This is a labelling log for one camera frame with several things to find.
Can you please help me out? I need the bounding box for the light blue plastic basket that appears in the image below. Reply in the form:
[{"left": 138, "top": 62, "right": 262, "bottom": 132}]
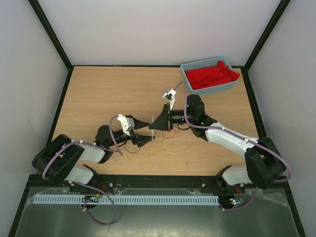
[{"left": 180, "top": 56, "right": 240, "bottom": 96}]

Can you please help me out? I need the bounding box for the green circuit board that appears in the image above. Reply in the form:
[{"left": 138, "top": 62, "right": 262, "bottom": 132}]
[
  {"left": 229, "top": 197, "right": 243, "bottom": 205},
  {"left": 81, "top": 195, "right": 100, "bottom": 203}
]

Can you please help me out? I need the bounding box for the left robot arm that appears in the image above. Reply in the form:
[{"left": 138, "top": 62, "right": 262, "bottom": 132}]
[{"left": 32, "top": 114, "right": 155, "bottom": 192}]

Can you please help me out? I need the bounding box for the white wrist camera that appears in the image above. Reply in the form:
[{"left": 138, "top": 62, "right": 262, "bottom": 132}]
[
  {"left": 162, "top": 89, "right": 176, "bottom": 110},
  {"left": 117, "top": 114, "right": 135, "bottom": 136}
]

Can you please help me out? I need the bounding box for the light blue slotted cable duct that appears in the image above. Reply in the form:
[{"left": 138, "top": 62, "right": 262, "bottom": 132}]
[{"left": 31, "top": 195, "right": 219, "bottom": 206}]

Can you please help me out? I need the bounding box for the white wire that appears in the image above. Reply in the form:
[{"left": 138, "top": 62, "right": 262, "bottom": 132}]
[{"left": 162, "top": 128, "right": 192, "bottom": 154}]

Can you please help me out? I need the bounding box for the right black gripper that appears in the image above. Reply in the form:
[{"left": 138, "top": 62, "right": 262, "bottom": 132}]
[{"left": 149, "top": 103, "right": 194, "bottom": 132}]

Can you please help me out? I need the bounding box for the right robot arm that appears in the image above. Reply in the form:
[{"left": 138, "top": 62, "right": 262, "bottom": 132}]
[{"left": 149, "top": 95, "right": 288, "bottom": 192}]

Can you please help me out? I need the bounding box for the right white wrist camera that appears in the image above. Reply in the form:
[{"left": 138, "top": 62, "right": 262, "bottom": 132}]
[{"left": 162, "top": 89, "right": 176, "bottom": 110}]

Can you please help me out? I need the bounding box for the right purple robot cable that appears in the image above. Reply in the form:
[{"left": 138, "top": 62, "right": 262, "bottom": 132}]
[{"left": 174, "top": 81, "right": 294, "bottom": 212}]

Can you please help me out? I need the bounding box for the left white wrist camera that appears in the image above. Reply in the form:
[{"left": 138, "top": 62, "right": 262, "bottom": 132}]
[{"left": 117, "top": 114, "right": 135, "bottom": 136}]

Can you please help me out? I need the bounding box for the black aluminium frame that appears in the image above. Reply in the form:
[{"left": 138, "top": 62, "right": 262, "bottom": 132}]
[{"left": 8, "top": 0, "right": 305, "bottom": 237}]

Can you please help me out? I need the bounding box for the white zip tie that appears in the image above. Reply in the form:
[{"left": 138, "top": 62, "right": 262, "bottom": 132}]
[{"left": 151, "top": 115, "right": 156, "bottom": 141}]

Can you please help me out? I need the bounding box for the left green circuit board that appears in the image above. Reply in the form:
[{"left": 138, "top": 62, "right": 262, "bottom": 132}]
[{"left": 81, "top": 195, "right": 100, "bottom": 203}]

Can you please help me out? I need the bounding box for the red cloth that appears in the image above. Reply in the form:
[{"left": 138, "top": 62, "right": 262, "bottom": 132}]
[{"left": 185, "top": 61, "right": 240, "bottom": 90}]

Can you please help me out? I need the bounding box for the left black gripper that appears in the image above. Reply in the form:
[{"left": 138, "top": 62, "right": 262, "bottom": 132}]
[{"left": 107, "top": 115, "right": 155, "bottom": 147}]

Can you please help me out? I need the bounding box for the right green circuit board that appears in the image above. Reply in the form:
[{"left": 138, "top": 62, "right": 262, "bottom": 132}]
[{"left": 229, "top": 197, "right": 243, "bottom": 205}]

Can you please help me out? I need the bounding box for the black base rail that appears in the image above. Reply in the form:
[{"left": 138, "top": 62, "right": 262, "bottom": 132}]
[{"left": 25, "top": 174, "right": 288, "bottom": 195}]

